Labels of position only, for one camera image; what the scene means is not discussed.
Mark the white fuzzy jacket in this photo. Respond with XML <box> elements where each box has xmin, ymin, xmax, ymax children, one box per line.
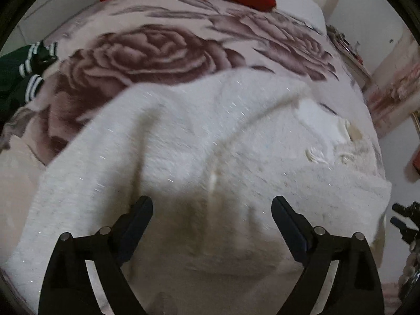
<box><xmin>1</xmin><ymin>68</ymin><xmax>391</xmax><ymax>314</ymax></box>

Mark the pink floral curtain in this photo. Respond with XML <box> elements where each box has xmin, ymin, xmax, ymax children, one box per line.
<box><xmin>364</xmin><ymin>29</ymin><xmax>419</xmax><ymax>138</ymax></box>

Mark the green striped garment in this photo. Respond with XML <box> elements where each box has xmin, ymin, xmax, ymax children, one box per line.
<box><xmin>1</xmin><ymin>41</ymin><xmax>58</xmax><ymax>122</ymax></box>

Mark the white nightstand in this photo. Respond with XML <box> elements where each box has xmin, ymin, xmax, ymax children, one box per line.
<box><xmin>327</xmin><ymin>25</ymin><xmax>372</xmax><ymax>91</ymax></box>

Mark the floral pink bed blanket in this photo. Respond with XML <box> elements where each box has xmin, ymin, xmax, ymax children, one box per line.
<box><xmin>0</xmin><ymin>0</ymin><xmax>387</xmax><ymax>315</ymax></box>

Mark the white pillow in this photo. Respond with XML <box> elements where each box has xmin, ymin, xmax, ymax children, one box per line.
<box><xmin>276</xmin><ymin>0</ymin><xmax>327</xmax><ymax>35</ymax></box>

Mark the white sliding wardrobe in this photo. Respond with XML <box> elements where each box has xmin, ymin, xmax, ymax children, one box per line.
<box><xmin>1</xmin><ymin>0</ymin><xmax>99</xmax><ymax>55</ymax></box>

